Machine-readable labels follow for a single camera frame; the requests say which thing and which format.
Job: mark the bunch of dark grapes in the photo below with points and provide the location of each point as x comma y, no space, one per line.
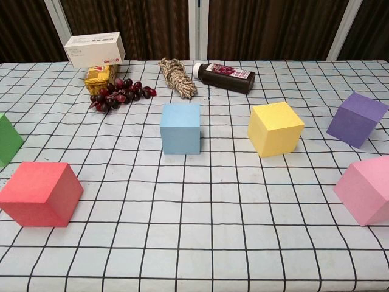
121,92

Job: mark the purple foam cube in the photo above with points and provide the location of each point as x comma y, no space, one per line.
352,124

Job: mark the green foam cube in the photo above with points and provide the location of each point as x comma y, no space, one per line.
9,140

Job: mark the grey metal partition post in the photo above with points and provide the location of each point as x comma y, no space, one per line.
345,27
59,24
197,27

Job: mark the yellow foam cube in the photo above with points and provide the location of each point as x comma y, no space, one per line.
273,130

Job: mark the dark grape juice bottle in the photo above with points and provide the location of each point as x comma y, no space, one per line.
228,77

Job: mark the white cardboard box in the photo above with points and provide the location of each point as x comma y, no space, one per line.
94,50

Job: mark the red foam cube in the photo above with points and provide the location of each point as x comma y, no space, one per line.
36,194

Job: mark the brown pleated curtain panel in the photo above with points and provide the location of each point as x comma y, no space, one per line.
24,30
136,27
267,27
370,33

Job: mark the white black checkered tablecloth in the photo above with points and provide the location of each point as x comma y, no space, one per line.
194,213

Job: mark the blue foam cube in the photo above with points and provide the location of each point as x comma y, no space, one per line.
180,130

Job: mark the pink foam cube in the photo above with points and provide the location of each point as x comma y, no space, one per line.
364,191

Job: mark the yellow snack box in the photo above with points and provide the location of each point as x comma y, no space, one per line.
97,79

